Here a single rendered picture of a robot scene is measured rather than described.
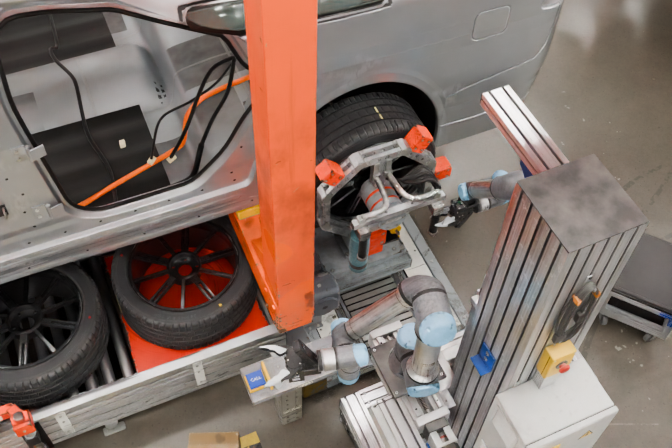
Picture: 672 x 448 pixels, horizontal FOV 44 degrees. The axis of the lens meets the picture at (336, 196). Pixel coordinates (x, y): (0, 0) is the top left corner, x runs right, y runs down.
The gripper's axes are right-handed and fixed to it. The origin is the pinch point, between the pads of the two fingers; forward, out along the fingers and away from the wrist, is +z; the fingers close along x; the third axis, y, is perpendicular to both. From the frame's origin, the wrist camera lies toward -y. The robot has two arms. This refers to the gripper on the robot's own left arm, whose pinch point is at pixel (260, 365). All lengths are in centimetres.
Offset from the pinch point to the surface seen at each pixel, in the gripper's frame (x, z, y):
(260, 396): 35, 1, 75
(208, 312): 74, 19, 64
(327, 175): 86, -36, 1
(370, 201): 90, -55, 23
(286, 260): 51, -15, 9
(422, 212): 154, -101, 104
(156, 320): 73, 42, 64
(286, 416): 44, -10, 110
